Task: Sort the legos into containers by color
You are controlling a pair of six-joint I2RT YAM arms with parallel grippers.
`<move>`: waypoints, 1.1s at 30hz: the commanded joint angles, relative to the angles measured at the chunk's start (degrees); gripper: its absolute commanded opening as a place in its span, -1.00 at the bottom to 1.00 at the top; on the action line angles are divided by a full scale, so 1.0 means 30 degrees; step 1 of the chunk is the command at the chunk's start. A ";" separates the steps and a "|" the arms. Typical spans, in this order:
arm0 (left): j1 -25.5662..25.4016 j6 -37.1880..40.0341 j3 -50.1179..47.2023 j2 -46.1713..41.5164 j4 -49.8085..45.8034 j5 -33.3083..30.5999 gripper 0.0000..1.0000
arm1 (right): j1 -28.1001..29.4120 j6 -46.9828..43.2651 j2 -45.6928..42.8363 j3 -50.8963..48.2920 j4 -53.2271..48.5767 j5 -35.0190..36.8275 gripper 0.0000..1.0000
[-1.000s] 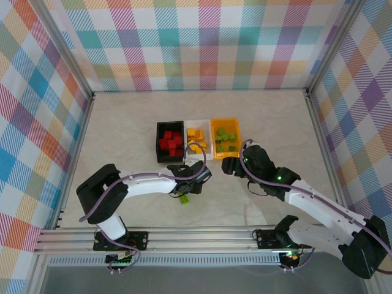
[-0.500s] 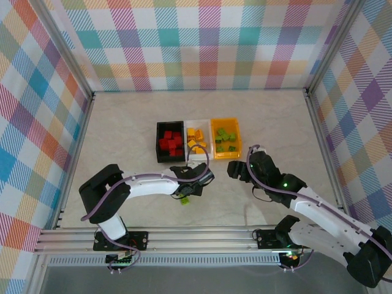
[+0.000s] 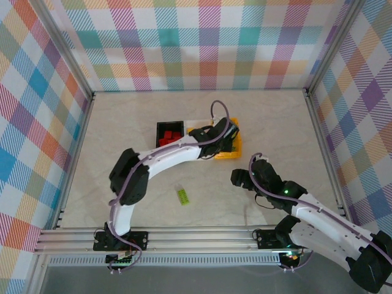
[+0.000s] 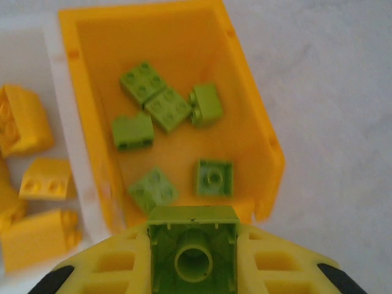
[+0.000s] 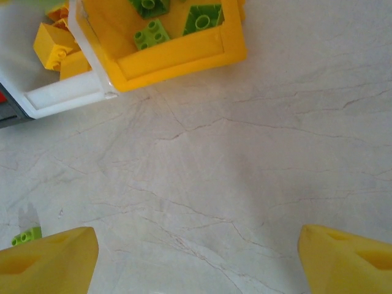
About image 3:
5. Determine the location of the white plastic bin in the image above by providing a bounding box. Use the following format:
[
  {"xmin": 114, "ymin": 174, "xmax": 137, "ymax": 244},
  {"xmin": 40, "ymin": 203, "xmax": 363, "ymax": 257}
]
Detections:
[{"xmin": 183, "ymin": 118, "xmax": 216, "ymax": 162}]

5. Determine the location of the black plastic bin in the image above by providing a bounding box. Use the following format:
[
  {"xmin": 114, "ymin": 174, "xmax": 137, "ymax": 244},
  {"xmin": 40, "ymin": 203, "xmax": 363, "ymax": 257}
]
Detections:
[{"xmin": 156, "ymin": 120, "xmax": 186, "ymax": 148}]

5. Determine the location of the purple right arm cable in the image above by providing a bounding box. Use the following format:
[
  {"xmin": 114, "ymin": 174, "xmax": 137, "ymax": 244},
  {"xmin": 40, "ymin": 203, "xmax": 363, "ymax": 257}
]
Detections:
[{"xmin": 248, "ymin": 152, "xmax": 392, "ymax": 276}]

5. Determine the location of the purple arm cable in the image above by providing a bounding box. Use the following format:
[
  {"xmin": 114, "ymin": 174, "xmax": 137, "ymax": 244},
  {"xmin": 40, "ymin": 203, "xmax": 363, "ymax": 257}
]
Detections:
[
  {"xmin": 108, "ymin": 100, "xmax": 233, "ymax": 274},
  {"xmin": 248, "ymin": 152, "xmax": 392, "ymax": 276}
]

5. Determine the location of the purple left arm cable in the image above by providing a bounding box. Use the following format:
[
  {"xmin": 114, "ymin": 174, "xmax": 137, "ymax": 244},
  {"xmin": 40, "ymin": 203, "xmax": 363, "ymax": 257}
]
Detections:
[{"xmin": 108, "ymin": 100, "xmax": 233, "ymax": 274}]

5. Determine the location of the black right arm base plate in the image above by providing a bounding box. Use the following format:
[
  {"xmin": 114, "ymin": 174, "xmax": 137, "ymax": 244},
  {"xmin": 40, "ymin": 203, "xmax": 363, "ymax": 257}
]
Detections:
[{"xmin": 255, "ymin": 228, "xmax": 313, "ymax": 249}]

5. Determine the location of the aluminium table side rail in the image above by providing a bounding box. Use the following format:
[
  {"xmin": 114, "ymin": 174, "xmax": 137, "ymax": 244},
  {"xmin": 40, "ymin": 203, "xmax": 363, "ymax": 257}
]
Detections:
[
  {"xmin": 51, "ymin": 91, "xmax": 96, "ymax": 230},
  {"xmin": 305, "ymin": 90, "xmax": 352, "ymax": 226}
]

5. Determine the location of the aluminium mounting rail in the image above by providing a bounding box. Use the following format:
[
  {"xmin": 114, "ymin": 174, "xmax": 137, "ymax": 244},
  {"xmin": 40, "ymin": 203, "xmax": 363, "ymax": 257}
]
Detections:
[{"xmin": 32, "ymin": 225, "xmax": 372, "ymax": 255}]

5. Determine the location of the slotted grey cable duct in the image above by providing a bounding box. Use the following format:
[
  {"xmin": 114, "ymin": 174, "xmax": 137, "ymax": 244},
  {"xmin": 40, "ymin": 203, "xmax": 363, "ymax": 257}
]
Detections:
[{"xmin": 45, "ymin": 255, "xmax": 282, "ymax": 267}]

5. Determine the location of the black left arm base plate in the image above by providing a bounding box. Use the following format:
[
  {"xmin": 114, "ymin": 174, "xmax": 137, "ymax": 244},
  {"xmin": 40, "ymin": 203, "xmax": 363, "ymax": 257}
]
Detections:
[{"xmin": 93, "ymin": 231, "xmax": 149, "ymax": 252}]

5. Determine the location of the aluminium frame post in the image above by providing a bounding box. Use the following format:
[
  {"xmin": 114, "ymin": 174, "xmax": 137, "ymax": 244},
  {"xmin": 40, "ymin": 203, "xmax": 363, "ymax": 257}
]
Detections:
[
  {"xmin": 29, "ymin": 0, "xmax": 94, "ymax": 99},
  {"xmin": 304, "ymin": 0, "xmax": 367, "ymax": 97}
]

